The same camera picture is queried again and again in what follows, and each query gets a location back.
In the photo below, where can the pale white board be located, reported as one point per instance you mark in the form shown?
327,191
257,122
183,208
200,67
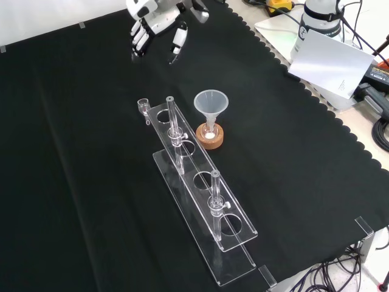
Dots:
331,64

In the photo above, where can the yellow stop button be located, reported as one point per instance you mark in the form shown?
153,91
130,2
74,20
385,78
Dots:
281,6

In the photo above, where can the clear acrylic funnel stand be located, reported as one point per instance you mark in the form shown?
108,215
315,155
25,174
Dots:
200,182

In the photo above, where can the clear cloth clamp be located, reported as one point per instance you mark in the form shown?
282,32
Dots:
364,225
267,275

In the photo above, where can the small glass weighing funnel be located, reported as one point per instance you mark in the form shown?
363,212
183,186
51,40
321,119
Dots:
143,106

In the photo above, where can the black tripod leg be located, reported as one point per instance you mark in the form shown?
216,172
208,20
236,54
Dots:
383,45

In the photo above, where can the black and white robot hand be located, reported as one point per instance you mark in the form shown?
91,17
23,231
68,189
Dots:
155,18

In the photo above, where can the small glass round-bottom flask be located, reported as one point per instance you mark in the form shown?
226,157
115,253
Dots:
209,134

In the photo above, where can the black box with orange label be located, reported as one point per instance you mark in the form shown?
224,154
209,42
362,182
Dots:
378,74

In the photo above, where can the clear plastic funnel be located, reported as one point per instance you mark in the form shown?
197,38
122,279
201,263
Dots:
211,102

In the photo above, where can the black bench cloth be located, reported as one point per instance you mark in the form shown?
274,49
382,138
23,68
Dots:
91,152

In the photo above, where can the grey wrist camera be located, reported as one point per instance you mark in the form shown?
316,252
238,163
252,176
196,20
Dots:
200,10

